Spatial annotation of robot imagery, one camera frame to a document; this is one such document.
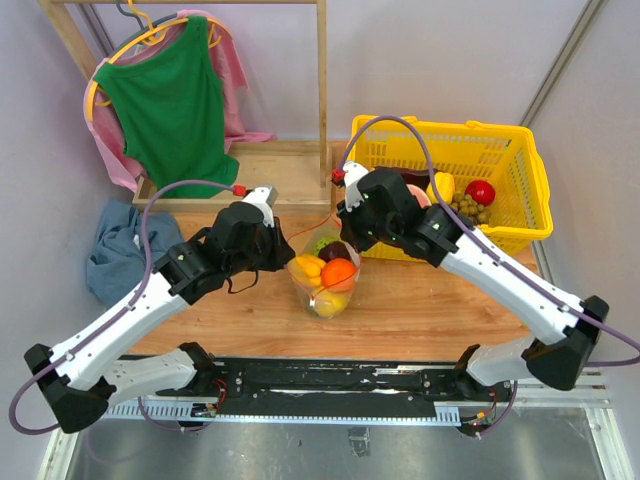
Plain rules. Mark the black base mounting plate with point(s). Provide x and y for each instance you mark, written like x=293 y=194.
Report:
x=328 y=380

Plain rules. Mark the dark purple toy plum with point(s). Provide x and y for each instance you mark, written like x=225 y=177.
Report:
x=334 y=250

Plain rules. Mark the toy grape bunch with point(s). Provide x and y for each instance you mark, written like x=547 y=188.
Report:
x=465 y=205

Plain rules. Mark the yellow toy bell pepper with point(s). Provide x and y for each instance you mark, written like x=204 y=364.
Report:
x=308 y=270

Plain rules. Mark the dark red toy eggplant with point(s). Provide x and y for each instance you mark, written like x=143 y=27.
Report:
x=419 y=178

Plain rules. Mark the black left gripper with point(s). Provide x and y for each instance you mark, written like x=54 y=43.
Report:
x=281 y=254

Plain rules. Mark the green tank top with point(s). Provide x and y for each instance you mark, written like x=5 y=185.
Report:
x=171 y=110

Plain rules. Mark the yellow clothes hanger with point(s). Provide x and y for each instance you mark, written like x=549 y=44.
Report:
x=153 y=34

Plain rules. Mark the wooden clothes rack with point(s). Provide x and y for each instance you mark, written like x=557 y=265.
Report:
x=298 y=169

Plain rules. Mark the orange toy tangerine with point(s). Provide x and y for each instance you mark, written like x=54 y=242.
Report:
x=339 y=275

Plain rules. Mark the clear zip top bag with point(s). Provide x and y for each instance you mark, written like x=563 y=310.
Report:
x=302 y=242

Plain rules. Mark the yellow toy lemon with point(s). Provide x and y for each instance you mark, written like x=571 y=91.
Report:
x=328 y=304

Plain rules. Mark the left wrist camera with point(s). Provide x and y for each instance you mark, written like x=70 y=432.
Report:
x=263 y=197

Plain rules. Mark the white slotted cable duct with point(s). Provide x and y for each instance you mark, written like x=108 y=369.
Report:
x=392 y=411

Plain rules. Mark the grey clothes hanger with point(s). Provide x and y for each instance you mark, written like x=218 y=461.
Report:
x=135 y=14

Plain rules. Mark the yellow plastic shopping basket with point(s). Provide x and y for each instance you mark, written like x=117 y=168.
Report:
x=505 y=156

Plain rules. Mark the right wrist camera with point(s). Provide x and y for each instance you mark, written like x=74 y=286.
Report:
x=348 y=176

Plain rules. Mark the yellow toy fruit in basket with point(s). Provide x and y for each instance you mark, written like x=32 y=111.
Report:
x=441 y=186

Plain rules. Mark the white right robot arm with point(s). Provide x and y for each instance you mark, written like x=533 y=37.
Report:
x=560 y=342

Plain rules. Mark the blue crumpled cloth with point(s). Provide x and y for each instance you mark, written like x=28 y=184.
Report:
x=117 y=262

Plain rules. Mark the pink shirt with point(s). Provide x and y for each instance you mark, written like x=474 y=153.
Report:
x=107 y=132

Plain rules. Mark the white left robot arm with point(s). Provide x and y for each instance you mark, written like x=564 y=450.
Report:
x=84 y=376

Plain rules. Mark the red toy apple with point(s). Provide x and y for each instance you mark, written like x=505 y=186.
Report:
x=481 y=191

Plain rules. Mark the pink toy watermelon slice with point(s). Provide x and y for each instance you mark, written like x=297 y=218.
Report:
x=420 y=195

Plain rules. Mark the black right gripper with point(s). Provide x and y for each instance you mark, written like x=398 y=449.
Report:
x=348 y=225

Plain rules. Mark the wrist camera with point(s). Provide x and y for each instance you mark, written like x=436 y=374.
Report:
x=348 y=176
x=263 y=197

